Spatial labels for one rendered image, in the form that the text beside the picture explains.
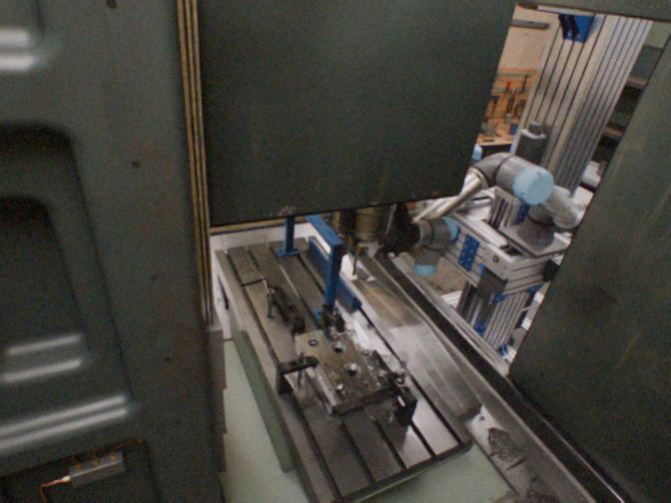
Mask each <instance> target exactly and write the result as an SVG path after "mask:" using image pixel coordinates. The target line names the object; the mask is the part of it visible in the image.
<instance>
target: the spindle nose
mask: <svg viewBox="0 0 671 503"><path fill-rule="evenodd" d="M395 206H396V205H390V206H382V207H374V208H366V209H357V210H350V211H342V212H333V224H334V226H335V227H336V228H337V229H338V230H339V231H341V232H343V233H344V234H346V235H348V236H349V237H351V238H355V239H361V240H375V239H380V238H382V237H385V235H386V234H388V233H389V231H390V228H391V226H392V222H393V216H394V211H395Z"/></svg>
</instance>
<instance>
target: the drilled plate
mask: <svg viewBox="0 0 671 503"><path fill-rule="evenodd" d="M346 327H348V329H347V328H346ZM344 329H345V331H344V333H343V335H342V336H341V334H338V332H336V330H335V329H334V327H333V326H332V327H328V328H324V329H319V330H315V332H312V333H308V334H304V335H299V336H295V345H294V347H295V349H296V351H297V353H298V355H300V351H304V352H305V356H313V357H317V358H318V359H319V363H318V364H317V365H316V366H313V367H310V368H306V370H307V372H308V374H309V377H310V379H311V380H312V382H313V384H314V386H315V388H316V390H317V392H318V394H319V395H320V396H321V398H322V401H323V403H324V405H325V407H326V409H327V411H328V413H329V415H330V416H333V415H336V414H339V413H343V412H346V411H348V410H351V409H354V408H357V407H360V406H363V405H366V404H369V403H372V402H375V401H377V400H378V399H380V398H384V397H387V396H390V395H393V394H395V390H394V388H393V387H392V385H391V384H390V383H389V382H388V380H387V377H386V372H389V371H391V369H390V368H389V366H388V365H387V364H386V362H385V361H384V359H383V358H382V357H381V355H380V354H379V351H377V350H376V349H375V347H374V346H373V344H372V343H371V342H370V340H369V339H368V337H367V336H366V335H365V333H364V332H363V329H362V328H361V327H360V325H359V324H357V322H356V321H353V322H349V323H345V324H344ZM331 333H332V334H331ZM345 333H346V334H348V336H347V335H346V334H345ZM334 334H335V335H334ZM337 334H338V335H337ZM333 335H334V336H333ZM355 335H356V336H355ZM352 336H354V337H352ZM334 337H335V338H334ZM312 338H313V339H312ZM314 338H315V339H314ZM317 339H318V340H319V342H318V341H317ZM335 341H336V342H335ZM317 344H318V345H317ZM346 345H347V347H346ZM360 347H361V348H360ZM368 349H369V350H368ZM364 360H365V361H364ZM371 361H372V362H371ZM376 361H377V362H376ZM347 362H348V363H349V364H348V363H347ZM353 363H357V364H358V365H356V364H353ZM346 364H347V365H346ZM377 364H378V365H377ZM345 365H346V366H345ZM359 366H361V367H359ZM374 367H375V368H374ZM344 368H345V369H344ZM371 368H372V370H370V369H371ZM342 369H343V370H342ZM377 369H382V370H381V371H378V370H377ZM363 370H365V372H363ZM383 371H384V372H383ZM327 374H328V375H327ZM360 374H361V375H360ZM359 375H360V376H359ZM345 376H346V377H345ZM373 376H375V378H376V379H375V378H373ZM379 379H381V380H380V381H378V380H379ZM373 381H374V383H373ZM339 382H341V383H340V384H338V383H339ZM360 385H362V386H360ZM344 386H346V387H344ZM368 386H369V387H368ZM345 389H347V391H346V390H345Z"/></svg>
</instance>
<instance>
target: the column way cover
mask: <svg viewBox="0 0 671 503"><path fill-rule="evenodd" d="M215 318H216V324H212V325H207V324H204V327H205V340H206V351H207V364H208V374H209V385H210V388H211V398H212V409H213V421H214V433H215V444H216V456H217V468H219V473H222V472H224V471H227V467H226V453H225V443H224V437H223V434H225V433H226V432H228V430H227V429H226V422H225V404H224V390H225V389H227V388H228V387H227V381H226V364H225V344H224V328H223V326H222V323H221V320H220V319H219V317H218V313H217V311H216V308H215Z"/></svg>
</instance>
